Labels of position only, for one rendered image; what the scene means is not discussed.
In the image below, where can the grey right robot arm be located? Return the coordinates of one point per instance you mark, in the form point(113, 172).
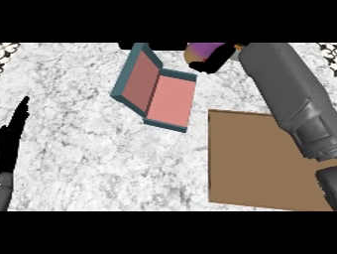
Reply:
point(299, 109)

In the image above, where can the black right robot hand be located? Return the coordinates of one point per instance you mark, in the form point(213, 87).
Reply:
point(213, 61)

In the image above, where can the purple and orange can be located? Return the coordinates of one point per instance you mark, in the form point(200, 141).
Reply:
point(203, 51)

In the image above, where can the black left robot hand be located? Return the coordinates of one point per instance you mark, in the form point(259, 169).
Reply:
point(4, 145)

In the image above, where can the teal and pink open box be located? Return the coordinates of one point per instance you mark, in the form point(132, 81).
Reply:
point(157, 89)

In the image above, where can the brown cardboard box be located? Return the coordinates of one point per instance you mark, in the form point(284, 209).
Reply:
point(259, 162)

